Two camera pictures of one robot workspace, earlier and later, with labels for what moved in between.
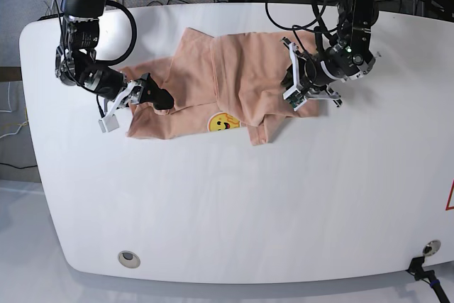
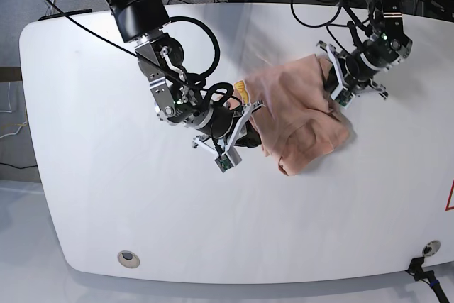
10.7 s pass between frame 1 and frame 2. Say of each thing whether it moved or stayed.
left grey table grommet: stayed
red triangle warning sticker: stayed
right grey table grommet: stayed
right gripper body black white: moved
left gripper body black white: moved
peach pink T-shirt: moved
